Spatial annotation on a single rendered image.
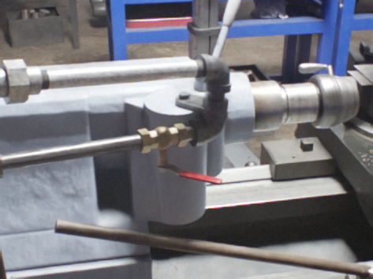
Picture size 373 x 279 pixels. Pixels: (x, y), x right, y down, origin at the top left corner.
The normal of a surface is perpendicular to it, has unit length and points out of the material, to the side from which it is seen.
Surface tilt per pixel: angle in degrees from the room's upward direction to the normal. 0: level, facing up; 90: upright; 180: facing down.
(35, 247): 61
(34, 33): 90
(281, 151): 0
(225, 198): 0
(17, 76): 56
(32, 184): 70
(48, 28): 90
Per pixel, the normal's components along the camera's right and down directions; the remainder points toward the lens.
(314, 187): 0.00, -0.89
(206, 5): 0.35, 0.43
